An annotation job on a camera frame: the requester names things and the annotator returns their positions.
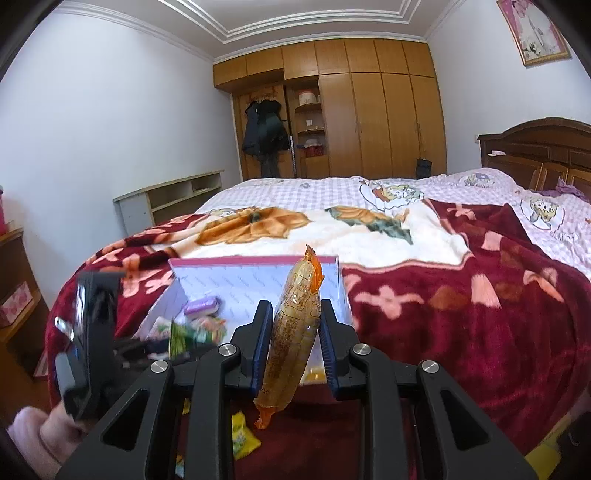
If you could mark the dark wooden headboard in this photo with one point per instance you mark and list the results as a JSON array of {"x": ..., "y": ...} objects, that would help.
[{"x": 539, "y": 153}]

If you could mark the wooden side cabinet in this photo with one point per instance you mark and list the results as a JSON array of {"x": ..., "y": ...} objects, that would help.
[{"x": 23, "y": 317}]

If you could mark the orange sausage snack pack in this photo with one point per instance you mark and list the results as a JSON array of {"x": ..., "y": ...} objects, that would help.
[{"x": 295, "y": 326}]

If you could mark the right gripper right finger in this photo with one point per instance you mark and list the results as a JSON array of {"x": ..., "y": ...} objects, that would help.
[{"x": 336, "y": 340}]

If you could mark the framed wedding photo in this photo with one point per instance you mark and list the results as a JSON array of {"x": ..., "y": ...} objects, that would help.
[{"x": 537, "y": 39}]

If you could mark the yellow candy wrapper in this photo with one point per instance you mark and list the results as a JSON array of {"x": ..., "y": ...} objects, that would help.
[{"x": 243, "y": 441}]

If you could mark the pink cardboard box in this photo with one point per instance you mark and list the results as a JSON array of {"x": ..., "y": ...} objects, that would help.
[{"x": 238, "y": 282}]

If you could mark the yellow cartoon pillow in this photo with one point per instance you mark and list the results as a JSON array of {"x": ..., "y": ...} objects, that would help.
[{"x": 554, "y": 461}]

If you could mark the dark hanging coats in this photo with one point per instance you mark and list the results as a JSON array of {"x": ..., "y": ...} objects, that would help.
[{"x": 265, "y": 136}]

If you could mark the pink fuzzy left sleeve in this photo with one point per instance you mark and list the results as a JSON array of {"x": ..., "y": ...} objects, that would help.
[{"x": 45, "y": 460}]

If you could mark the low white shelf unit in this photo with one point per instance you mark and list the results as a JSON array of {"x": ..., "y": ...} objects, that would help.
[{"x": 157, "y": 204}]

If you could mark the left hand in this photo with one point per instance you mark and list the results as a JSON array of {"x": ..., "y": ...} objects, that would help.
[{"x": 61, "y": 428}]

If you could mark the purple mint tin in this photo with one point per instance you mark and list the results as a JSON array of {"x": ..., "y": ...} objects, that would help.
[{"x": 204, "y": 306}]

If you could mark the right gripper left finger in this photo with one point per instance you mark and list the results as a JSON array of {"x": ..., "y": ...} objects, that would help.
[{"x": 253, "y": 343}]

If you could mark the wooden wardrobe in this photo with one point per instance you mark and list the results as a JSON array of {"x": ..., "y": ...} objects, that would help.
[{"x": 364, "y": 106}]

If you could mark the black bag by wardrobe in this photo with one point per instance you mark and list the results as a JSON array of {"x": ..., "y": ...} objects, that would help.
[{"x": 424, "y": 168}]

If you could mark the pink checkered bed sheet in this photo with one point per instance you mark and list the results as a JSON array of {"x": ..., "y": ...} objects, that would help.
[{"x": 559, "y": 225}]

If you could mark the red floral blanket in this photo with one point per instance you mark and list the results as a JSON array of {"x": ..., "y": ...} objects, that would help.
[{"x": 472, "y": 344}]

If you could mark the pink bin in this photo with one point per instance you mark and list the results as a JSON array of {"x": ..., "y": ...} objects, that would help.
[{"x": 3, "y": 225}]

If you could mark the green pea snack bag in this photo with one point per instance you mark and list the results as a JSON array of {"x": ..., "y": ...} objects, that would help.
[{"x": 190, "y": 339}]

